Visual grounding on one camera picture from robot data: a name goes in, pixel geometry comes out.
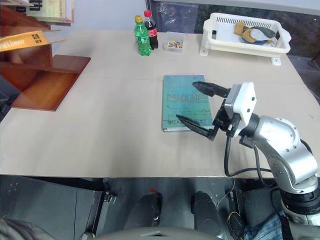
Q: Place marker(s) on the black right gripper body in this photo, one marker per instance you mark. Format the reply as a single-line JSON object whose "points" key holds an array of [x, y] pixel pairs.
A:
{"points": [[227, 122]]}

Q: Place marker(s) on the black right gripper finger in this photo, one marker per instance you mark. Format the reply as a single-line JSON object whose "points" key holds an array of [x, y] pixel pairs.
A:
{"points": [[197, 127], [210, 89]]}

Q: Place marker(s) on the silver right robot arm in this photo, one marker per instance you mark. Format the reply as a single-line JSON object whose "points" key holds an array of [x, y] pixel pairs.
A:
{"points": [[282, 140]]}

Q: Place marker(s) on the teal hardcover book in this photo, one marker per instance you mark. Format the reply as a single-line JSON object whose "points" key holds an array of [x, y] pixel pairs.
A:
{"points": [[183, 107]]}

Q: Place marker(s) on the wooden bookshelf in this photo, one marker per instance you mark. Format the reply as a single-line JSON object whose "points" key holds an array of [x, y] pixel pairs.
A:
{"points": [[50, 87]]}

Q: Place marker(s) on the cream book with black print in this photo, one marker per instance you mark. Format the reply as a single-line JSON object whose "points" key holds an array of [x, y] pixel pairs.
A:
{"points": [[50, 8]]}

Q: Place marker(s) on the yellow book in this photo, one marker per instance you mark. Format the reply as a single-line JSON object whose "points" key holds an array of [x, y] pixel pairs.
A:
{"points": [[20, 41]]}

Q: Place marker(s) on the white plastic basket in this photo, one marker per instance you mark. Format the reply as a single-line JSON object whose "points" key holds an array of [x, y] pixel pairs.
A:
{"points": [[220, 37]]}

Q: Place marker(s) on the colourful small clips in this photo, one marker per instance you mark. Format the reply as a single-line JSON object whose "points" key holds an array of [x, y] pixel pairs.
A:
{"points": [[175, 44]]}

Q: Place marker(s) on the clear plastic box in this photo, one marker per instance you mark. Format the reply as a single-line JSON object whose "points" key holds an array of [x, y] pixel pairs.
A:
{"points": [[174, 37]]}

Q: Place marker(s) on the yellow brown sock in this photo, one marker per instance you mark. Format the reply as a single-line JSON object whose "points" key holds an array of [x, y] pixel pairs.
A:
{"points": [[240, 28]]}

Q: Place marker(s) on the small red cap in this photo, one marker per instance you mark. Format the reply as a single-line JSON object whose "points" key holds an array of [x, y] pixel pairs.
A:
{"points": [[153, 191]]}

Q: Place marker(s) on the cola bottle with red cap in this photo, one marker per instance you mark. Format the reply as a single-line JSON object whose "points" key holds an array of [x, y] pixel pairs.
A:
{"points": [[153, 32]]}

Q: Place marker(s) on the grey green sock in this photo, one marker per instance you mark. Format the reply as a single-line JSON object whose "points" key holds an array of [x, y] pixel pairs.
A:
{"points": [[266, 31]]}

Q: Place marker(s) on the green plastic soda bottle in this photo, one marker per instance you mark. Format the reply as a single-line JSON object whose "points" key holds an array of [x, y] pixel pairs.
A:
{"points": [[143, 37]]}

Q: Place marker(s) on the dark rounded shape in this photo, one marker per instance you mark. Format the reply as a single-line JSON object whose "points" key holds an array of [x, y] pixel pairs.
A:
{"points": [[206, 212]]}

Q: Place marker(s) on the blue jeans leg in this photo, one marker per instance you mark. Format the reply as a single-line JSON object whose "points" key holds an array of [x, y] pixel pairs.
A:
{"points": [[265, 227]]}

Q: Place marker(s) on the grey rounded robot torso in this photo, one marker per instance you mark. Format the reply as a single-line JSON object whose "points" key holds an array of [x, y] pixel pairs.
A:
{"points": [[150, 233]]}

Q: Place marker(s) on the grey fabric jacket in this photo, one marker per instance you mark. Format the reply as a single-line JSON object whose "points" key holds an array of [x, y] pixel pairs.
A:
{"points": [[20, 230]]}

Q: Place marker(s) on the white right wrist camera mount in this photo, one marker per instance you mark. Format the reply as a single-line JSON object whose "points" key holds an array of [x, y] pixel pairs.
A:
{"points": [[243, 100]]}

